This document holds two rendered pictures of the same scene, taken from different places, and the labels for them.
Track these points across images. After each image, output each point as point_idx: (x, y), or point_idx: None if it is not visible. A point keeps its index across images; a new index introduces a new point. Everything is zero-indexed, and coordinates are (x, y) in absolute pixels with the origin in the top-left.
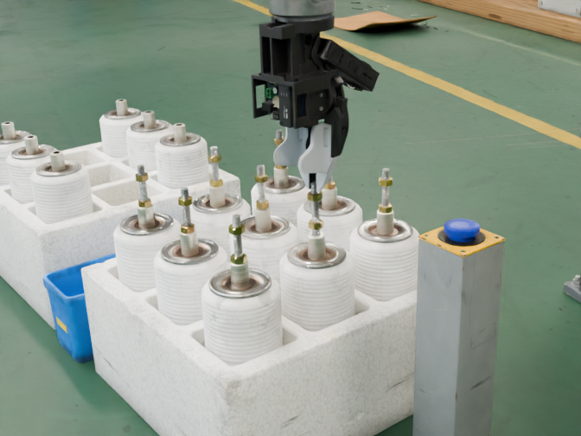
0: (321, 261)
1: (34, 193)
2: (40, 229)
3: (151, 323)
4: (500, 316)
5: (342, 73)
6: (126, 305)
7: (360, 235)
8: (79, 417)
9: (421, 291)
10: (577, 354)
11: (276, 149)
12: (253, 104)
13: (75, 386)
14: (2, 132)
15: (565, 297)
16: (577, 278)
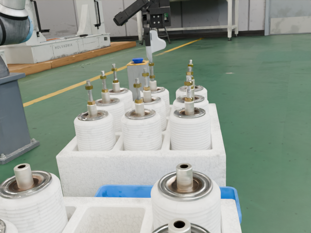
0: (157, 88)
1: (220, 206)
2: (230, 203)
3: (217, 121)
4: (41, 166)
5: (135, 13)
6: (220, 130)
7: (127, 91)
8: (248, 201)
9: (147, 82)
10: (60, 147)
11: (164, 41)
12: (170, 20)
13: (242, 220)
14: None
15: (10, 162)
16: (3, 154)
